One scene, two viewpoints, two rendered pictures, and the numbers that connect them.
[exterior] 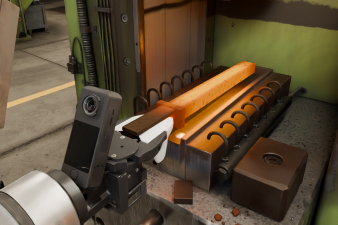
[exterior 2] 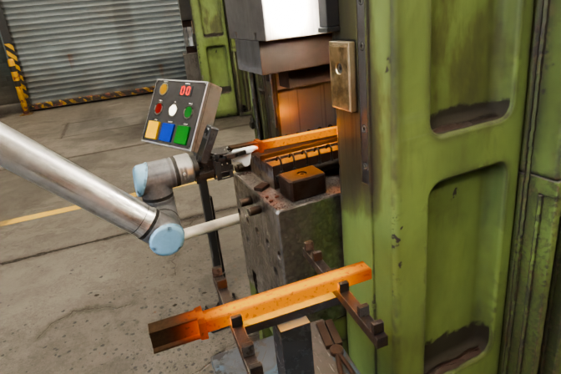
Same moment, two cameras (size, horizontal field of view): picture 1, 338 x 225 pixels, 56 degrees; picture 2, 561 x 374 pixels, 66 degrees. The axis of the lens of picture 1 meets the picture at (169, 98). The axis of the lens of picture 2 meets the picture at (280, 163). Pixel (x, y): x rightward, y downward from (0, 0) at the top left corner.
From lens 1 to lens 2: 0.97 m
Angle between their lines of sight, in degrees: 29
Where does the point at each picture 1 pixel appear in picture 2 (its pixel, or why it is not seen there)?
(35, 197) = (180, 158)
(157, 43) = (290, 110)
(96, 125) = (206, 138)
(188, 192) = (262, 186)
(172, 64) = (306, 125)
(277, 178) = (292, 179)
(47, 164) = not seen: hidden behind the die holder
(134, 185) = (226, 170)
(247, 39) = not seen: hidden behind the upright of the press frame
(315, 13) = not seen: hidden behind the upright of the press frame
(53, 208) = (184, 162)
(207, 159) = (271, 170)
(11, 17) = (215, 93)
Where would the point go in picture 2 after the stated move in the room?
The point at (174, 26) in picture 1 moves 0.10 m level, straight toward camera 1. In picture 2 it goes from (307, 100) to (295, 107)
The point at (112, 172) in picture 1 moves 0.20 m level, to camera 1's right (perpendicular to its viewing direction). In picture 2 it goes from (214, 160) to (271, 167)
